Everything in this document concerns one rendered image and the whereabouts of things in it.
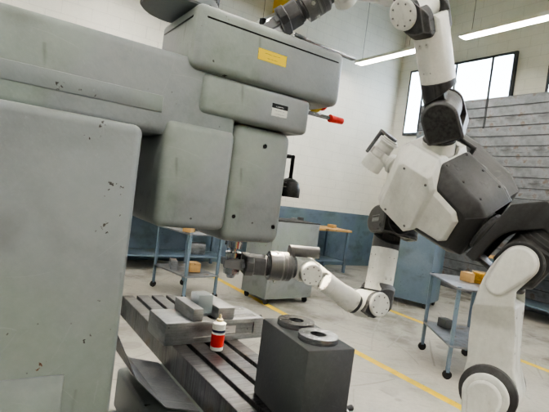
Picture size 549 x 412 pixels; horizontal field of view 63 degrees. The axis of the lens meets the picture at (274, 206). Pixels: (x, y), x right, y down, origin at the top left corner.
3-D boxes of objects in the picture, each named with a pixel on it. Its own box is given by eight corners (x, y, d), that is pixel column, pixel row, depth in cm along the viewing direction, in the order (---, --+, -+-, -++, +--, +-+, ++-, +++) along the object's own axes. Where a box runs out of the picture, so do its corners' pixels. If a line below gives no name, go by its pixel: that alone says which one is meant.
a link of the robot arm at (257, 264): (240, 244, 140) (278, 248, 143) (237, 275, 140) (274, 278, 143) (248, 251, 128) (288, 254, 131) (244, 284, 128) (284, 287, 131)
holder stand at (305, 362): (295, 387, 118) (305, 312, 117) (344, 432, 98) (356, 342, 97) (252, 391, 112) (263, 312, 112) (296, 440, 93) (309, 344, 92)
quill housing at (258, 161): (244, 234, 147) (257, 136, 146) (279, 244, 130) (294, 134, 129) (189, 230, 136) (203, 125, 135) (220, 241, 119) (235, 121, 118)
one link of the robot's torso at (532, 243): (567, 256, 118) (528, 226, 124) (562, 258, 108) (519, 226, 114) (531, 291, 123) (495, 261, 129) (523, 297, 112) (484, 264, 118)
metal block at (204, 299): (203, 307, 152) (205, 290, 152) (211, 313, 147) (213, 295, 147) (189, 308, 149) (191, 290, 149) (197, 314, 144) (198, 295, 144)
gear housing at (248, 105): (263, 138, 149) (267, 108, 149) (307, 136, 129) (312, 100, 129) (166, 118, 131) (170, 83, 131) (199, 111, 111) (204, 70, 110)
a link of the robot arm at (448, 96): (458, 70, 122) (464, 118, 128) (424, 77, 127) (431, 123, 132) (453, 81, 113) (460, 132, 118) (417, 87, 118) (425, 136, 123)
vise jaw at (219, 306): (212, 306, 159) (214, 295, 159) (234, 319, 147) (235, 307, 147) (197, 306, 156) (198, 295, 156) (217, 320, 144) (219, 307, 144)
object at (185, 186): (189, 220, 138) (199, 135, 137) (225, 231, 118) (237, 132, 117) (126, 215, 127) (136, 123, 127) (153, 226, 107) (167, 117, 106)
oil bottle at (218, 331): (219, 346, 141) (223, 311, 140) (225, 351, 137) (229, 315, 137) (207, 347, 138) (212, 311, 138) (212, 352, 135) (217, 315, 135)
